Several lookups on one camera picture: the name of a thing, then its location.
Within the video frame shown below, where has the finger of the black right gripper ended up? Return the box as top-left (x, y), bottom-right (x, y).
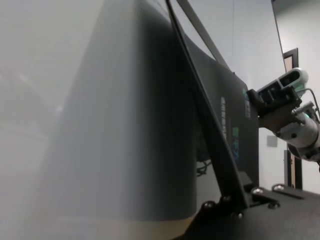
top-left (246, 88), bottom-right (266, 118)

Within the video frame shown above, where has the black robot poster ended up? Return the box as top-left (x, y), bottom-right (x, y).
top-left (164, 0), bottom-right (261, 209)

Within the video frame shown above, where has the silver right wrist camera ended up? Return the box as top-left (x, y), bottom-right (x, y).
top-left (257, 67), bottom-right (310, 95)

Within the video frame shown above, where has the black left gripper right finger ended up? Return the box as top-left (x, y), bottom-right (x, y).
top-left (237, 171), bottom-right (311, 208)

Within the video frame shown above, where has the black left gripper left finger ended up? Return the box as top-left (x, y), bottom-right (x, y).
top-left (183, 195), bottom-right (245, 236)

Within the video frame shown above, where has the dark framed tan door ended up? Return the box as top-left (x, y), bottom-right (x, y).
top-left (282, 47), bottom-right (304, 191)

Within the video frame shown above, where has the grey wall panel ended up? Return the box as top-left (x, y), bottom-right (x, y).
top-left (266, 134), bottom-right (278, 148)

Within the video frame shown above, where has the right arm wrist cable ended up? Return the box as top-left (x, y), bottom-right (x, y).
top-left (301, 87), bottom-right (320, 123)

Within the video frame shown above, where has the black vertical bar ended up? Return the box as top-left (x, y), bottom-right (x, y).
top-left (283, 149), bottom-right (292, 188)

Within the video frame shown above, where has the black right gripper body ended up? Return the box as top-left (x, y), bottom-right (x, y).
top-left (257, 86), bottom-right (302, 133)

